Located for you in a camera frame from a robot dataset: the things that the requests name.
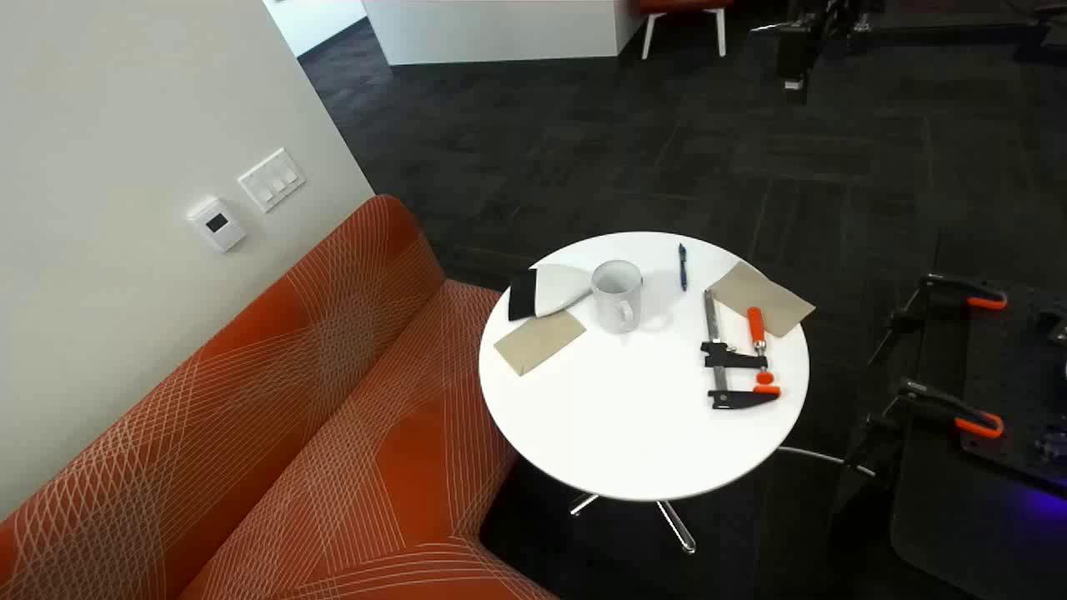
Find white ceramic mug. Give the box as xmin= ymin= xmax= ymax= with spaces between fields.
xmin=587 ymin=257 xmax=647 ymax=337

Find flat black rectangular object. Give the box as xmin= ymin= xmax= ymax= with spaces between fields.
xmin=508 ymin=274 xmax=542 ymax=327

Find white paper sheet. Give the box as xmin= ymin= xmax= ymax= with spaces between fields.
xmin=529 ymin=260 xmax=603 ymax=320

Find large tan cardboard sheet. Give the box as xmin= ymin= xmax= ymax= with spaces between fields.
xmin=703 ymin=260 xmax=820 ymax=345

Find chrome table base legs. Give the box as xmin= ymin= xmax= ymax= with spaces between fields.
xmin=565 ymin=445 xmax=881 ymax=560

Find white cabinet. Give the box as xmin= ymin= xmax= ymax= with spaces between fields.
xmin=360 ymin=0 xmax=644 ymax=72

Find orange patterned sofa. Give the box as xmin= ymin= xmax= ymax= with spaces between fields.
xmin=0 ymin=193 xmax=562 ymax=600

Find orange chair with white legs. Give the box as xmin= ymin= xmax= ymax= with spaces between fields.
xmin=633 ymin=0 xmax=736 ymax=59

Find black stand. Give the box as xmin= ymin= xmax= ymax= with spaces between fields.
xmin=746 ymin=0 xmax=881 ymax=96

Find black tripod legs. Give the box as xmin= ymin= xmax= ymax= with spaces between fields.
xmin=827 ymin=419 xmax=916 ymax=560

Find black clamp with orange grip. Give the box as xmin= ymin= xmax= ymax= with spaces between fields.
xmin=864 ymin=272 xmax=1014 ymax=372
xmin=862 ymin=377 xmax=1012 ymax=446

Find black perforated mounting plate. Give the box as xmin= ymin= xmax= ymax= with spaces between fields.
xmin=888 ymin=282 xmax=1067 ymax=600

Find bar clamp with orange handle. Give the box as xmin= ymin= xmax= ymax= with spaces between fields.
xmin=697 ymin=289 xmax=786 ymax=413

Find white light switch plate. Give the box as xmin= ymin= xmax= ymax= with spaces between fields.
xmin=233 ymin=144 xmax=312 ymax=216

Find white wall thermostat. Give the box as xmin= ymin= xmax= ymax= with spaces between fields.
xmin=184 ymin=193 xmax=250 ymax=257

